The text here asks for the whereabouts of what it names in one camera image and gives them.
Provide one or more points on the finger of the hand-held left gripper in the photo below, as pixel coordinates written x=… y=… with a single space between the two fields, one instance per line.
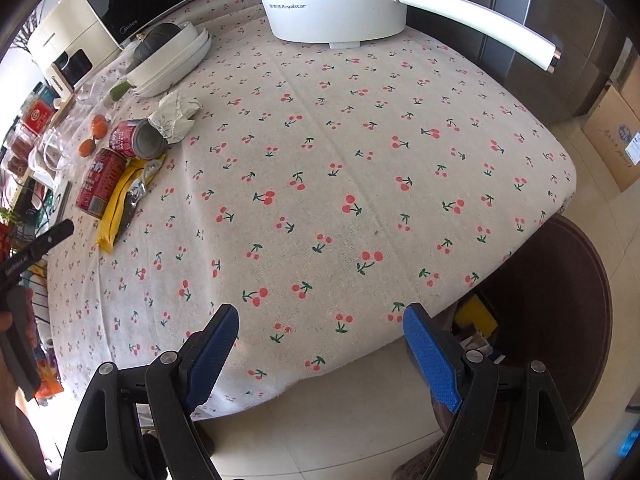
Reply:
x=55 y=232

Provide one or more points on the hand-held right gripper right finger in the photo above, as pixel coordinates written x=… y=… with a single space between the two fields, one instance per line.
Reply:
x=432 y=355

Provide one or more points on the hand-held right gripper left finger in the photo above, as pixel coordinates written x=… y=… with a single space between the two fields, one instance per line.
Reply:
x=210 y=355

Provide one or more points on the yellow sponge block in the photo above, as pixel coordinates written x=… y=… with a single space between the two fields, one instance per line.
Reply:
x=475 y=316

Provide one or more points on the brown trash bin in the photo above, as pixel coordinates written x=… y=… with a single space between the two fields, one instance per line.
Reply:
x=550 y=285

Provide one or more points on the person's left forearm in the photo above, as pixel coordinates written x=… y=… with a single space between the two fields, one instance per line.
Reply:
x=25 y=442

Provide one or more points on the person's left hand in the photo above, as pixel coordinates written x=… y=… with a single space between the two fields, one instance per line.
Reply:
x=5 y=321

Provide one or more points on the orange snack packet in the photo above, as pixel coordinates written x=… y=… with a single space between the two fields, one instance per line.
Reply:
x=50 y=382

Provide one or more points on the yellow foil wrapper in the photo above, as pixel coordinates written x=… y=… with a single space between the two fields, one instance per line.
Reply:
x=122 y=205

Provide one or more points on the orange fruit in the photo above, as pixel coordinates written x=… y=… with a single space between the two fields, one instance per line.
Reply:
x=88 y=147
x=99 y=125

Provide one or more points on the open red can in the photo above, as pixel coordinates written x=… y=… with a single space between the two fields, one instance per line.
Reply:
x=135 y=140

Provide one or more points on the small green vegetable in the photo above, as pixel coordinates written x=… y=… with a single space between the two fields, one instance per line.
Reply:
x=118 y=91

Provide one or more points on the crumpled white green wrapper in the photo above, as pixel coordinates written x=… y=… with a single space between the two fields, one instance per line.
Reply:
x=172 y=117

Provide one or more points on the white air fryer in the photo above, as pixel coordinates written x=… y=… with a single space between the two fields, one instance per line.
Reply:
x=65 y=35

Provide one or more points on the stack of white bowls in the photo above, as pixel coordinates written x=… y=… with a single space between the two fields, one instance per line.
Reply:
x=170 y=67

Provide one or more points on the cherry print tablecloth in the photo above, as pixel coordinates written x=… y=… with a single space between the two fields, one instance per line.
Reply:
x=325 y=185

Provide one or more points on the green squash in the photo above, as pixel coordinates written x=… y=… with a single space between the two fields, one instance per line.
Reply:
x=150 y=45

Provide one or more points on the cardboard box with white label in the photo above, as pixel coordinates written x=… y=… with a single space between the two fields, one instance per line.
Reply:
x=617 y=135

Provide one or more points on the white electric cooking pot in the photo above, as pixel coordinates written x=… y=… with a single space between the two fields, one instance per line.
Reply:
x=330 y=5

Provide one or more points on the grey refrigerator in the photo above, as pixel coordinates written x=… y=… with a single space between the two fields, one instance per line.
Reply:
x=550 y=5

